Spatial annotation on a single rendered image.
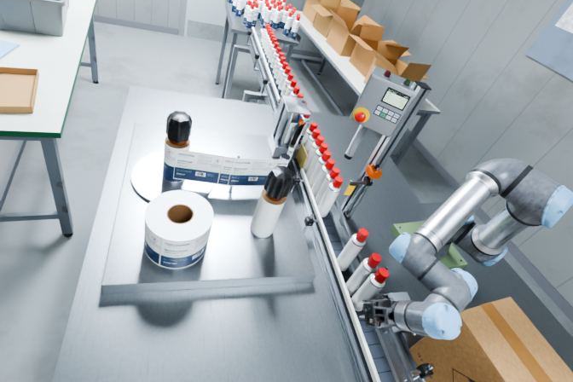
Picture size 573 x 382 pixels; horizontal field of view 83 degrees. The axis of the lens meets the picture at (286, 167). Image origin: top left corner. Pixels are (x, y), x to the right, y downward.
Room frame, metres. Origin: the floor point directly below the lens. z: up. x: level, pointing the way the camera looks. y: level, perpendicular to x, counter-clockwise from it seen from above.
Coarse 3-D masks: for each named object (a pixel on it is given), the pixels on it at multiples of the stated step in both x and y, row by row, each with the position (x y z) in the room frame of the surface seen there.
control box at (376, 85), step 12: (372, 72) 1.11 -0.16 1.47; (372, 84) 1.10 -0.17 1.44; (384, 84) 1.09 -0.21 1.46; (396, 84) 1.09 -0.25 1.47; (360, 96) 1.11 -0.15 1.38; (372, 96) 1.09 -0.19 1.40; (360, 108) 1.10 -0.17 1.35; (372, 108) 1.09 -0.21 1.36; (396, 108) 1.08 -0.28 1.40; (372, 120) 1.09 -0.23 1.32; (384, 120) 1.08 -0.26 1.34; (384, 132) 1.08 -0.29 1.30
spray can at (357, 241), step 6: (354, 234) 0.79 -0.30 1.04; (360, 234) 0.77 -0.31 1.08; (366, 234) 0.77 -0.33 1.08; (354, 240) 0.77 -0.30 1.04; (360, 240) 0.77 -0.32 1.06; (348, 246) 0.77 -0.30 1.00; (354, 246) 0.76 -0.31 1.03; (360, 246) 0.76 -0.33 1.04; (342, 252) 0.78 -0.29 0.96; (348, 252) 0.76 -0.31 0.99; (354, 252) 0.76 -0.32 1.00; (342, 258) 0.76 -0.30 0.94; (348, 258) 0.76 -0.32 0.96; (354, 258) 0.77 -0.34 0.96; (342, 264) 0.76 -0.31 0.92; (348, 264) 0.76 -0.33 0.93; (342, 270) 0.76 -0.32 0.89
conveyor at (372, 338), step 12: (276, 108) 1.72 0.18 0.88; (300, 144) 1.44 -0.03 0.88; (336, 240) 0.89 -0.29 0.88; (336, 252) 0.83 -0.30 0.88; (336, 276) 0.73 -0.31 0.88; (348, 276) 0.75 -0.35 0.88; (348, 312) 0.61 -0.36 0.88; (360, 312) 0.63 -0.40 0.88; (360, 324) 0.59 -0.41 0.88; (372, 336) 0.56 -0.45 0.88; (360, 348) 0.51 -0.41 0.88; (372, 348) 0.53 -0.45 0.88; (384, 360) 0.50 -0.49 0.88; (384, 372) 0.47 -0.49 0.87
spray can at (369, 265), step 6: (366, 258) 0.71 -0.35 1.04; (372, 258) 0.69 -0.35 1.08; (378, 258) 0.69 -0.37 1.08; (360, 264) 0.70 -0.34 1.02; (366, 264) 0.69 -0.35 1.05; (372, 264) 0.68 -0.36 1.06; (360, 270) 0.68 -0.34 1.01; (366, 270) 0.67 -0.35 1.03; (372, 270) 0.68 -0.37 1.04; (354, 276) 0.69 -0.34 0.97; (360, 276) 0.68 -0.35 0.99; (366, 276) 0.67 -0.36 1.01; (348, 282) 0.69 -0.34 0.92; (354, 282) 0.68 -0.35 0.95; (360, 282) 0.67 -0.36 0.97; (348, 288) 0.68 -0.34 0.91; (354, 288) 0.67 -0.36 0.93
